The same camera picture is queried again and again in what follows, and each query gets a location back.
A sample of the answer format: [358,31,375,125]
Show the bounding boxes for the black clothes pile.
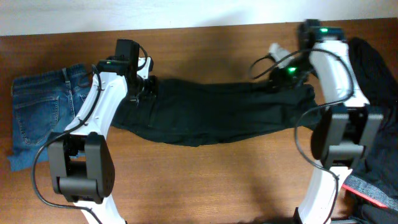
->
[341,37,398,224]

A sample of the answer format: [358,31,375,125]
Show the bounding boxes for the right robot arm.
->
[268,19,383,223]

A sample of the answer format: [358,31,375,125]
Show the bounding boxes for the black trousers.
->
[111,79,320,147]

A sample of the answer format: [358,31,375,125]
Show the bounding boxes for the grey red-trimmed garment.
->
[342,175,389,208]

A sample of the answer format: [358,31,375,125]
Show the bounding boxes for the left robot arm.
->
[45,39,156,223]

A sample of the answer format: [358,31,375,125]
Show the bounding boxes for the blue denim jeans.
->
[7,64,90,172]

